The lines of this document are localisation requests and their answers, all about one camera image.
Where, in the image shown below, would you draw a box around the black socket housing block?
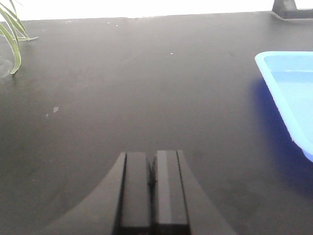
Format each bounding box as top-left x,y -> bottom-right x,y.
272,0 -> 313,20

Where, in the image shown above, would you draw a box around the blue plastic tray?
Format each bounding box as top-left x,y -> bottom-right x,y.
255,51 -> 313,161

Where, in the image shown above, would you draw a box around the green plant leaves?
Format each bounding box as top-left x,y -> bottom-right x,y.
0,0 -> 38,74

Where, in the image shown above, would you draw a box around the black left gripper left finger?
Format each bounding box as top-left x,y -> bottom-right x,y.
45,152 -> 151,235

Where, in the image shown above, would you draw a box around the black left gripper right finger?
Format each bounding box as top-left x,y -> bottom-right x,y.
153,150 -> 236,235

